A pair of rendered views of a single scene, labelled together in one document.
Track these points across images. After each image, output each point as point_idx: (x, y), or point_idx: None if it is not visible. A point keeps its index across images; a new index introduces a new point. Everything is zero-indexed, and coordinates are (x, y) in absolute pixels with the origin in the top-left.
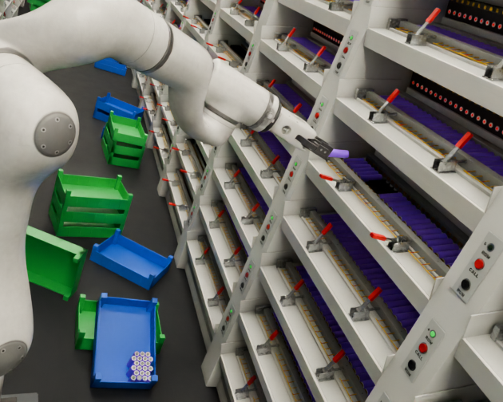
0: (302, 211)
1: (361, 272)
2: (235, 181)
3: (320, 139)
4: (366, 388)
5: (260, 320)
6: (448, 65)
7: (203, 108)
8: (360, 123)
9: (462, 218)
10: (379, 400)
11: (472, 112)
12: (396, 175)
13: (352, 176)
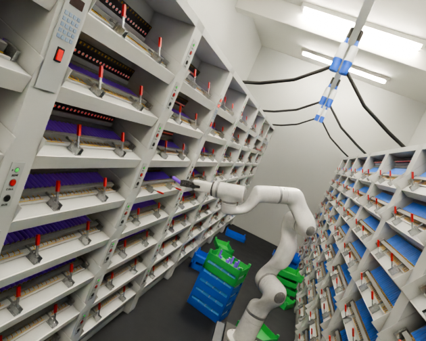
0: None
1: (141, 208)
2: (0, 304)
3: (185, 180)
4: (142, 231)
5: None
6: (190, 129)
7: (236, 204)
8: (162, 162)
9: (186, 166)
10: (168, 220)
11: None
12: None
13: (145, 183)
